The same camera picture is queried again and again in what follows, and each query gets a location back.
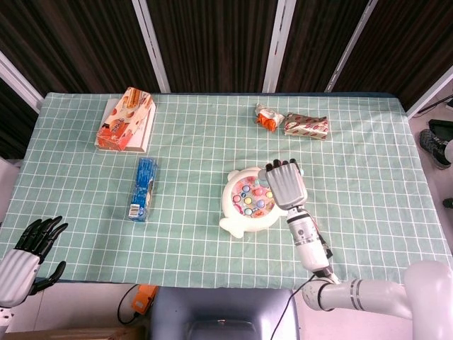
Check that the black shoe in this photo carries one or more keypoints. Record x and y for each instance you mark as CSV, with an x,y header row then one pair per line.
x,y
448,203

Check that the green checked tablecloth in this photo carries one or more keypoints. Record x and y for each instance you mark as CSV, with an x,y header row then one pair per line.
x,y
198,148

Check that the orange device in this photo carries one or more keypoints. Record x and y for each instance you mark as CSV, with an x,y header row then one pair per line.
x,y
144,299

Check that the gold red-print snack pack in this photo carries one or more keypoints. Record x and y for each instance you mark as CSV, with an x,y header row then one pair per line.
x,y
306,125

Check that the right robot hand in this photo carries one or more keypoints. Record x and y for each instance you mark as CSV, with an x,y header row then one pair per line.
x,y
286,186

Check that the orange crumpled snack wrapper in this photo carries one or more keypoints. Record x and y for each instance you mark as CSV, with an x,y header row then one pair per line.
x,y
267,118

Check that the brown cardboard box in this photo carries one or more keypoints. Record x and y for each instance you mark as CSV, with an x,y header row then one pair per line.
x,y
70,334

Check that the grey sneaker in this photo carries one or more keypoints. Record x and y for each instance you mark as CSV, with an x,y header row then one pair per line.
x,y
434,147

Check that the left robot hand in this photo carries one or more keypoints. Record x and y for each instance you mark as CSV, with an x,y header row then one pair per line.
x,y
19,269

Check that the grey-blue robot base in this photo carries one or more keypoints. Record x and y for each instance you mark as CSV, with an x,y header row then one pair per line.
x,y
219,308

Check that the white frame post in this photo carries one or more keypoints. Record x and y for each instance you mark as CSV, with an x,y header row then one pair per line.
x,y
430,95
350,46
152,49
279,46
19,83

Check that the white flat box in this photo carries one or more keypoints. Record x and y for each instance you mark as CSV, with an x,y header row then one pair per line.
x,y
143,139

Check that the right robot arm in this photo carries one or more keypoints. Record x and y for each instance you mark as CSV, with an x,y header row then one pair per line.
x,y
309,248

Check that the blue cookie box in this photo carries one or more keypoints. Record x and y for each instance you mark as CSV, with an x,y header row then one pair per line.
x,y
143,189

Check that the orange cracker box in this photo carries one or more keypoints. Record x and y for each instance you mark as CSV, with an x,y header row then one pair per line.
x,y
122,120

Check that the white whack-a-mole toy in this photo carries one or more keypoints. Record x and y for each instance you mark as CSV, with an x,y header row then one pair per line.
x,y
233,226

